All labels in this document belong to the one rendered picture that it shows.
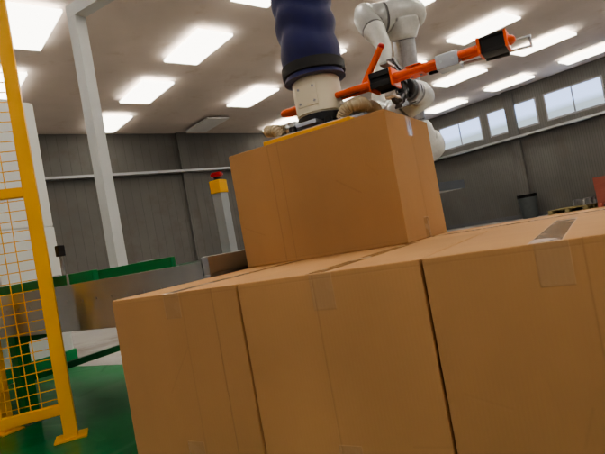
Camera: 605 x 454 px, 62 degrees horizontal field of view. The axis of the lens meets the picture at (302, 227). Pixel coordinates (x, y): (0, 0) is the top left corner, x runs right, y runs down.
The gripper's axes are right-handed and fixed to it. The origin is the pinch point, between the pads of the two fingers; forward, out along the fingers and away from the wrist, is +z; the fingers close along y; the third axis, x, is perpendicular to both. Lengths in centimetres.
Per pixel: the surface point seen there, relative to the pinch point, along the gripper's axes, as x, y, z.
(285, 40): 29.7, -21.7, 10.0
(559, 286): -46, 60, 78
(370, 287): -16, 57, 78
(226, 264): 61, 50, 24
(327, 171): 18.4, 26.9, 19.4
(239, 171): 52, 19, 19
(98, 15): 468, -288, -299
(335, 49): 15.8, -15.6, 1.8
